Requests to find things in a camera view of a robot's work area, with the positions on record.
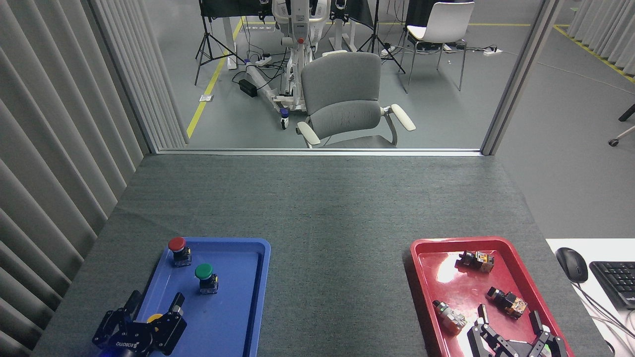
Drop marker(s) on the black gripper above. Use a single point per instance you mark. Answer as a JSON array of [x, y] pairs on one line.
[[130, 341], [519, 350]]

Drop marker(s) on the green push button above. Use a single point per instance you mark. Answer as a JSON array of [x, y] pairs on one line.
[[204, 271]]

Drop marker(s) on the yellow push button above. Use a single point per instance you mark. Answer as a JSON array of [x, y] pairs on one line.
[[154, 318]]

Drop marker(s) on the red push button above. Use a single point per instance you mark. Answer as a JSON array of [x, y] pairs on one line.
[[176, 244]]

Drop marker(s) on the red plastic tray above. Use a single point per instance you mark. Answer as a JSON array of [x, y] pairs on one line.
[[461, 287]]

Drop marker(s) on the blue plastic tray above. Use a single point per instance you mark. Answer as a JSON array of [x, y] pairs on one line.
[[228, 307]]

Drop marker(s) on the black computer mouse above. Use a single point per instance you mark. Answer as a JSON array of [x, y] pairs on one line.
[[573, 265]]

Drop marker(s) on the black keyboard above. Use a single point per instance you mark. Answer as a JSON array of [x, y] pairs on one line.
[[617, 282]]

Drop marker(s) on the grey vertical blinds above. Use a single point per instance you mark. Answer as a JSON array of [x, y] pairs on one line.
[[44, 148], [607, 25]]

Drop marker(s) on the chair base with caster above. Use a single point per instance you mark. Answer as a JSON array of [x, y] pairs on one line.
[[613, 142]]

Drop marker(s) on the silver floor plate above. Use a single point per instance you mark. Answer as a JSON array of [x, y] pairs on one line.
[[206, 98]]

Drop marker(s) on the black power adapter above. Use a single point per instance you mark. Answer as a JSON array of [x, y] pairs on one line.
[[248, 88]]

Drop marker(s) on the white power strip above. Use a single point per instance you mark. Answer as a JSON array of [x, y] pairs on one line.
[[492, 51], [263, 61]]

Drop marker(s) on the white desk leg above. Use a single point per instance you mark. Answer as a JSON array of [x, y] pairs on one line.
[[229, 39]]

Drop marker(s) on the black tripod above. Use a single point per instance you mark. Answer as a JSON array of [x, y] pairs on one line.
[[375, 25], [204, 25]]

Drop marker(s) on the grey office chair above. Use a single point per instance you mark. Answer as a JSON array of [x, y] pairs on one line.
[[342, 84]]

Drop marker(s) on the white plastic chair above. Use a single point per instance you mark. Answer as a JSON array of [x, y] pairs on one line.
[[446, 20]]

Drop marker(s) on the white wheeled stand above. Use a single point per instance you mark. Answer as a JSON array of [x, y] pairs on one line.
[[300, 22]]

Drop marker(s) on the black orange switch block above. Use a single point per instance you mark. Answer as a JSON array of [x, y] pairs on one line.
[[477, 261], [507, 301]]

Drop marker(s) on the silver collar selector switch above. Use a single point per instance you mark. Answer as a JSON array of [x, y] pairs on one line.
[[450, 318]]

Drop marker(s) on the silver frame rail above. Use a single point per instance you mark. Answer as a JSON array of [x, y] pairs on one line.
[[317, 152]]

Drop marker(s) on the silver frame post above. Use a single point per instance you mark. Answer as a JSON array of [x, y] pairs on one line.
[[521, 74]]

